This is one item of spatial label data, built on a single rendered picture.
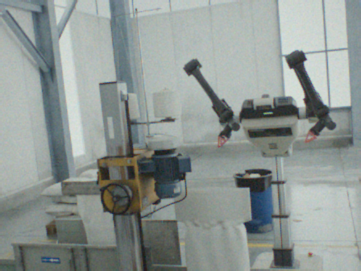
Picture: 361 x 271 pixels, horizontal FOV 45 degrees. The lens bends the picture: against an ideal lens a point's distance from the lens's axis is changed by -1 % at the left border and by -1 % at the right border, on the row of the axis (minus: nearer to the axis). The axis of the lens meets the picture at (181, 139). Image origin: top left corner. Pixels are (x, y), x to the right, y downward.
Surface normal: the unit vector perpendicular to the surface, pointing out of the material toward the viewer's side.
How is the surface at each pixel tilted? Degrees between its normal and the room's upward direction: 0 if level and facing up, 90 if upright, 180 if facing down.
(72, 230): 90
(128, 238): 90
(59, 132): 90
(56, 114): 90
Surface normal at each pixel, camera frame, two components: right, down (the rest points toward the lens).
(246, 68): -0.30, 0.14
